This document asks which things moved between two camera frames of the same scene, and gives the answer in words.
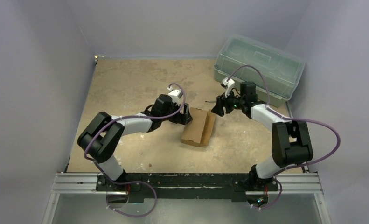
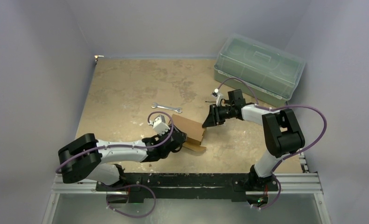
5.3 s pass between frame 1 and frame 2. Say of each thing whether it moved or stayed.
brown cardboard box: moved
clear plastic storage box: stayed
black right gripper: moved
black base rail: stayed
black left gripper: moved
